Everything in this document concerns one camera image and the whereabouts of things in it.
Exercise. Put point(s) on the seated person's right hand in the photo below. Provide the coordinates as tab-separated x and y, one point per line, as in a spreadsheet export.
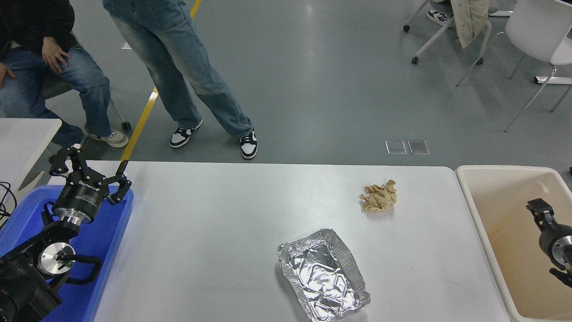
4	71

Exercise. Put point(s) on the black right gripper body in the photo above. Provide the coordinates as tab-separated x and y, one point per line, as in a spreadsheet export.
552	239

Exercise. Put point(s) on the white plastic chair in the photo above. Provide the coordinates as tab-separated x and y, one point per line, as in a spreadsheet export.
541	31

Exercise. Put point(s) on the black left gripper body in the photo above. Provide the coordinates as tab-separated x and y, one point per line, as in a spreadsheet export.
82	199

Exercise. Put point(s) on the seated person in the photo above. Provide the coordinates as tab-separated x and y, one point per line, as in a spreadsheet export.
67	76

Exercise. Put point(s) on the beige coat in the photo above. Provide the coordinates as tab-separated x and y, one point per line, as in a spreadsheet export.
468	20

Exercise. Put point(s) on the seated person's left hand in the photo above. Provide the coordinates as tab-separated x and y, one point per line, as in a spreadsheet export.
53	53

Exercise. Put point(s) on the blue plastic tray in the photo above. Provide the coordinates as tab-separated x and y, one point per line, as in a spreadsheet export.
103	241

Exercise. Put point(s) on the standing person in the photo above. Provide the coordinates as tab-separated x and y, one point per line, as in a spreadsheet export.
187	58

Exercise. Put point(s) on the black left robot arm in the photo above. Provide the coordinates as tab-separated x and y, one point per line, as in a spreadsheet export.
22	286

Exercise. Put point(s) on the silver foil tray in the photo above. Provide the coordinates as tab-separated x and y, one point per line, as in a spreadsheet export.
322	277

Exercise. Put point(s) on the tan paper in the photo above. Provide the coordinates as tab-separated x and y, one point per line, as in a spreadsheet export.
378	197

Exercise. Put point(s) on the large pale bin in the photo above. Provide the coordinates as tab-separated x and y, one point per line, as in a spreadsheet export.
500	192

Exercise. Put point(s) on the white side table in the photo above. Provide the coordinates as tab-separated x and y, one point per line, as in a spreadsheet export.
22	143

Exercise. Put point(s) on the grey office chair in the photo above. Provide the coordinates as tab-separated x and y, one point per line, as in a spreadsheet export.
54	87

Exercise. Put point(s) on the person with white shoes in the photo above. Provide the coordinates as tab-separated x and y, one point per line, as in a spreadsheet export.
439	17

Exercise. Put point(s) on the clear floor plate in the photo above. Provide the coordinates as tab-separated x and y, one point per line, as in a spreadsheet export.
418	146
396	147

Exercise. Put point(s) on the white furniture base bar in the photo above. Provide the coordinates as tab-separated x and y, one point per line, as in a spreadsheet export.
553	80

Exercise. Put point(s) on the white rolling chair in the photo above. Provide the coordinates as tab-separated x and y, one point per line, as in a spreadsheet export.
432	38

